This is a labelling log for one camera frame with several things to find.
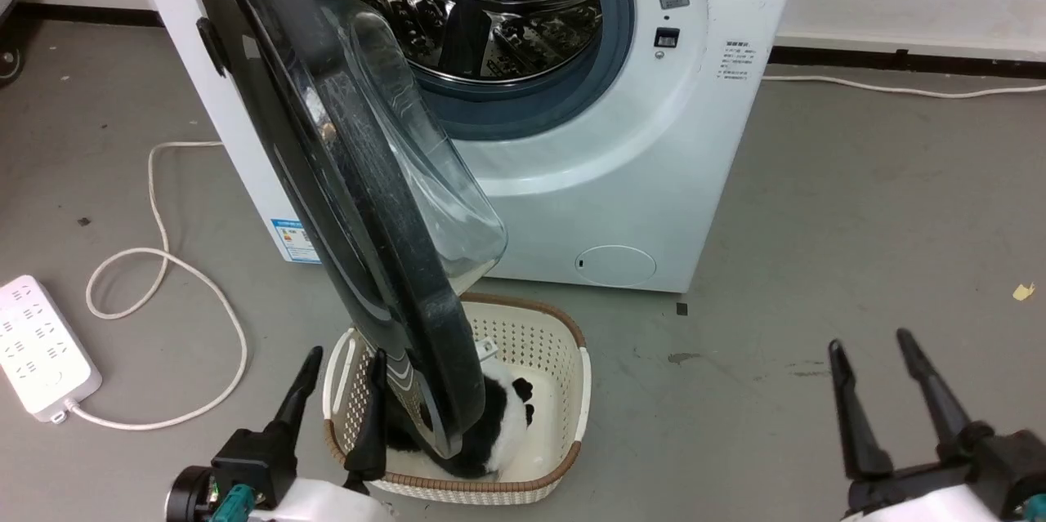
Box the white text label sticker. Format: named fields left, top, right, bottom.
left=718, top=39, right=752, bottom=84

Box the blue energy label sticker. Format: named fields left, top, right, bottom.
left=270, top=217, right=322, bottom=265

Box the black and white plush toy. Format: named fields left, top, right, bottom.
left=384, top=359, right=537, bottom=480

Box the white front-load washing machine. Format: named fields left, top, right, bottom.
left=123, top=0, right=810, bottom=295

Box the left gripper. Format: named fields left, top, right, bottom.
left=167, top=346, right=398, bottom=522

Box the stainless steel washer drum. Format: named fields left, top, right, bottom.
left=325, top=0, right=606, bottom=87

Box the white laundry basket brown rim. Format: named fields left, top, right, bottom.
left=323, top=292, right=593, bottom=506

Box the oval white filter cover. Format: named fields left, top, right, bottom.
left=574, top=244, right=658, bottom=289

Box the black round glass washer door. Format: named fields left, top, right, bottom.
left=173, top=0, right=509, bottom=460

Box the white power strip cable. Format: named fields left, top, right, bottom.
left=64, top=141, right=249, bottom=431

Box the white power strip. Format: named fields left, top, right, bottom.
left=0, top=274, right=104, bottom=424

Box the grey rubber door gasket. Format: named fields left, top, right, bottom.
left=288, top=0, right=636, bottom=141

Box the grey wheeled cart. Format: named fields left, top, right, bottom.
left=0, top=0, right=43, bottom=90

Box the thin white floor cable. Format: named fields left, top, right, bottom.
left=762, top=74, right=1046, bottom=100

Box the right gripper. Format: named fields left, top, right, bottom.
left=829, top=328, right=1046, bottom=522

